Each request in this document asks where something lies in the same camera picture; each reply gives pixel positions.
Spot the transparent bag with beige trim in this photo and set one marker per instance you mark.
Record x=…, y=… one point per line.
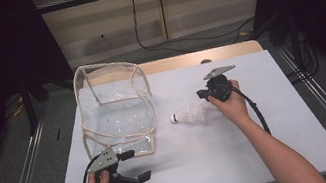
x=114, y=113

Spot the black metal stand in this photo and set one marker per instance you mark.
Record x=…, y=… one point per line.
x=296, y=47
x=29, y=111

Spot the small black stick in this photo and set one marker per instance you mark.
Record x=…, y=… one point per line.
x=58, y=134

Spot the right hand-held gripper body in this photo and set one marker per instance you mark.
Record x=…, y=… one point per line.
x=220, y=90

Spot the dark table grommet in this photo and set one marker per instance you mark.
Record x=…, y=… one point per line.
x=205, y=61

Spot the person's right hand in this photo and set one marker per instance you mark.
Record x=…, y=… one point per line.
x=236, y=107

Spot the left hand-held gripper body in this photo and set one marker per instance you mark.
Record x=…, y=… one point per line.
x=103, y=159

